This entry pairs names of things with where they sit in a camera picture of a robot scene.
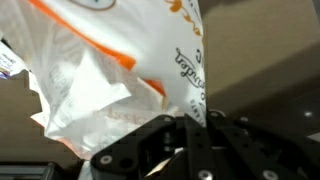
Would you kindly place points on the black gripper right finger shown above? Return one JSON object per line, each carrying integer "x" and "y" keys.
{"x": 253, "y": 150}

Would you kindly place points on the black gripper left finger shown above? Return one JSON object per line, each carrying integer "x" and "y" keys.
{"x": 150, "y": 150}

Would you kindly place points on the large orange white snack bag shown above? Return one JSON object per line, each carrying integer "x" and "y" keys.
{"x": 116, "y": 66}

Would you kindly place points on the purple white snack packet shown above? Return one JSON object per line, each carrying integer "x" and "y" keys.
{"x": 10, "y": 61}

